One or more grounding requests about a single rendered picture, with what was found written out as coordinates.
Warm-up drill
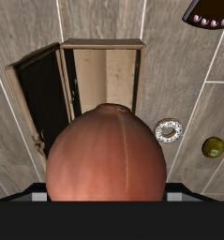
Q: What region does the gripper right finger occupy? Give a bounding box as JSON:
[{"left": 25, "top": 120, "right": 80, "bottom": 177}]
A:
[{"left": 162, "top": 183, "right": 196, "bottom": 203}]

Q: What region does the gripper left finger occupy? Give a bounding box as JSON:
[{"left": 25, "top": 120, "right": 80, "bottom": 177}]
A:
[{"left": 21, "top": 183, "right": 52, "bottom": 203}]

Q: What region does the red-brown onion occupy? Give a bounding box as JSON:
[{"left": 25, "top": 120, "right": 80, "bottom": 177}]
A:
[{"left": 45, "top": 103, "right": 168, "bottom": 203}]

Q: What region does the wooden box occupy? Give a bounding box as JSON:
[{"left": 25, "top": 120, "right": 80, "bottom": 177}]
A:
[{"left": 59, "top": 37, "right": 146, "bottom": 122}]

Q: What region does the green round fruit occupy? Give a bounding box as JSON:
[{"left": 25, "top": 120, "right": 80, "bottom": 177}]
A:
[{"left": 201, "top": 136, "right": 224, "bottom": 159}]

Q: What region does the white sprinkled donut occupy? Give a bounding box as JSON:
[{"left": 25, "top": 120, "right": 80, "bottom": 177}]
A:
[{"left": 154, "top": 117, "right": 184, "bottom": 144}]

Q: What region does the dark chocolate cake wedge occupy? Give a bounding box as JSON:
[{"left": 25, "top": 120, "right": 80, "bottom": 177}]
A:
[{"left": 182, "top": 0, "right": 224, "bottom": 31}]

